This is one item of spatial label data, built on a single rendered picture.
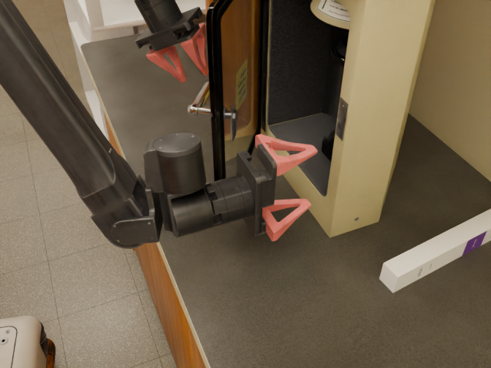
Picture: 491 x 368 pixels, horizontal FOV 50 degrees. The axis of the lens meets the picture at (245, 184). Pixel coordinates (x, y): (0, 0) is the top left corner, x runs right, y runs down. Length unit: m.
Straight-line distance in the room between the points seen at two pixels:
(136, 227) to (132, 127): 0.68
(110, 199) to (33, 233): 1.85
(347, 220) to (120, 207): 0.49
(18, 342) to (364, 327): 1.16
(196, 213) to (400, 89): 0.40
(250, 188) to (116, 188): 0.17
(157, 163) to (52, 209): 1.96
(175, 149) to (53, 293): 1.66
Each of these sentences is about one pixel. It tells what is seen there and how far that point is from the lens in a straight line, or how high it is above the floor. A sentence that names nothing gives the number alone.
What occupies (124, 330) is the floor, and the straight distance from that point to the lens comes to 2.04.
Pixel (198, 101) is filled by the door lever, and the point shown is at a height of 1.21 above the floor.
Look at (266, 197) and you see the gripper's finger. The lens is 0.66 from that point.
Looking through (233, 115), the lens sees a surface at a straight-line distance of 0.84.
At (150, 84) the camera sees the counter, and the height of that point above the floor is 0.94.
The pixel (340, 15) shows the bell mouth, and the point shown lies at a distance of 0.86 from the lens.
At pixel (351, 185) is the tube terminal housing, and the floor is 1.06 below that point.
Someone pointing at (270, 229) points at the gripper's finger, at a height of 1.15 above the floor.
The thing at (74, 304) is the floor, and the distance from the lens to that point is 2.16.
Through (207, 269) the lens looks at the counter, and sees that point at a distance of 0.95.
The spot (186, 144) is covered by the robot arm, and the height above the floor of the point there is 1.30.
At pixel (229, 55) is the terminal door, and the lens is 0.83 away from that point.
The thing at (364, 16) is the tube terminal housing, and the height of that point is 1.38.
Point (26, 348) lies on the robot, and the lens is 1.76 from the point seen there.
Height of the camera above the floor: 1.67
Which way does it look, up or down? 41 degrees down
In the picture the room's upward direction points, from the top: straight up
